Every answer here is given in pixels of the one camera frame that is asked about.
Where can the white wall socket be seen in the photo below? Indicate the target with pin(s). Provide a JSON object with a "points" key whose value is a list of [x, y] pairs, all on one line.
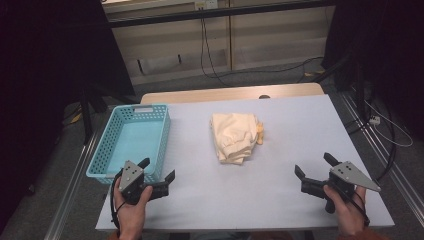
{"points": [[206, 4]]}

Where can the person's left hand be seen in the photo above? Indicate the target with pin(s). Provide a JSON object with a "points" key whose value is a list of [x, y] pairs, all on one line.
{"points": [[131, 215]]}

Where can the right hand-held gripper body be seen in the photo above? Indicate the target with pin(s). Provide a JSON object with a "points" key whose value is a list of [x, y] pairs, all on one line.
{"points": [[350, 175]]}

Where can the aluminium floor rail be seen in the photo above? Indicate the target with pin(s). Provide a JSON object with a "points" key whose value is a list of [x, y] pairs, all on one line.
{"points": [[400, 180], [68, 193]]}

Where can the black curtain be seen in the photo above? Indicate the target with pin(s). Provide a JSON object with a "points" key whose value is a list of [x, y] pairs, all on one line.
{"points": [[40, 83], [383, 50]]}

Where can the person's right hand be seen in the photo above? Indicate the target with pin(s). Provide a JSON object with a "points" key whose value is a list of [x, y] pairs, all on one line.
{"points": [[348, 213]]}

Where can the cream garment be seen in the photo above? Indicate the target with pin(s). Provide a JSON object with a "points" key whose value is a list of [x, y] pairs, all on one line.
{"points": [[233, 136]]}

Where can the light blue plastic basket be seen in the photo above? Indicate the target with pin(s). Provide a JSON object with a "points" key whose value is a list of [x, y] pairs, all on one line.
{"points": [[133, 140]]}

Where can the black metal stand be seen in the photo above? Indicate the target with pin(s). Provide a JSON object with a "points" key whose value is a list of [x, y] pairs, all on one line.
{"points": [[87, 113]]}

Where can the white power strip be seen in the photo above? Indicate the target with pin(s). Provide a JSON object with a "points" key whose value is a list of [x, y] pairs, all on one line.
{"points": [[375, 120]]}

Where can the black horizontal bar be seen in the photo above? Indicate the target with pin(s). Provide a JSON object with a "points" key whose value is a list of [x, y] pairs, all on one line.
{"points": [[216, 12]]}

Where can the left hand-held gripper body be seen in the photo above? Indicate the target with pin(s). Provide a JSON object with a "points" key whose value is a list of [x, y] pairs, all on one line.
{"points": [[131, 176]]}

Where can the pale table cover sheet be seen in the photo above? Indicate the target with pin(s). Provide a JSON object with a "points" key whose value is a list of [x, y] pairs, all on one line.
{"points": [[266, 186]]}

